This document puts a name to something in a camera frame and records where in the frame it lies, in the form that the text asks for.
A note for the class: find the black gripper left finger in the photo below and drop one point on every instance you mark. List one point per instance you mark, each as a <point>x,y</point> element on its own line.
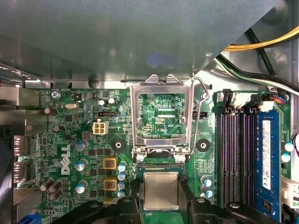
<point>134,205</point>

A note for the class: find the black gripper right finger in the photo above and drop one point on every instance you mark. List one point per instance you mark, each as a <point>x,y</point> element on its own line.
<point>187,205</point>

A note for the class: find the CPU with silver top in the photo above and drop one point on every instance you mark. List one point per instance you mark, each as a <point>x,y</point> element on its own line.
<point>161,190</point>

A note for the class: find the metal socket cover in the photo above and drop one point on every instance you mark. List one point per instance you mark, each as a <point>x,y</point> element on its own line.
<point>163,141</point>

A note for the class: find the metal locking lever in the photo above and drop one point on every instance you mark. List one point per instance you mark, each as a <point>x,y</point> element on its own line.
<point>201,85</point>

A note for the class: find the CPU socket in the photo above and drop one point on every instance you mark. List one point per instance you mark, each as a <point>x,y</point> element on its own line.
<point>161,163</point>

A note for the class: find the black empty RAM slot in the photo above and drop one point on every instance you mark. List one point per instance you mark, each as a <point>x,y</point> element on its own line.
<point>224,151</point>
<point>234,151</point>
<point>250,151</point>

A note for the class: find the beige four-pin power socket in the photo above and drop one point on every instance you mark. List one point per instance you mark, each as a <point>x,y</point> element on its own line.
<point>100,128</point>

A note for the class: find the blue RAM stick white label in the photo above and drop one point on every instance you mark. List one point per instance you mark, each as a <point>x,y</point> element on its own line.
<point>268,163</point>

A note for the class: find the green motherboard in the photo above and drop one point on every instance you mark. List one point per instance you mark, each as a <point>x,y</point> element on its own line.
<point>77,121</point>

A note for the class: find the black case fan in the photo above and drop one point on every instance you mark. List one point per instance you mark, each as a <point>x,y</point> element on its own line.
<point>5,175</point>

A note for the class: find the grey power supply unit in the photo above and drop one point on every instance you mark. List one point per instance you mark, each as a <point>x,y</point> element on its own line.
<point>116,35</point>

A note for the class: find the black PC case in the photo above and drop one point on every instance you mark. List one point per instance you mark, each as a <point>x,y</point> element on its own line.
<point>280,14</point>

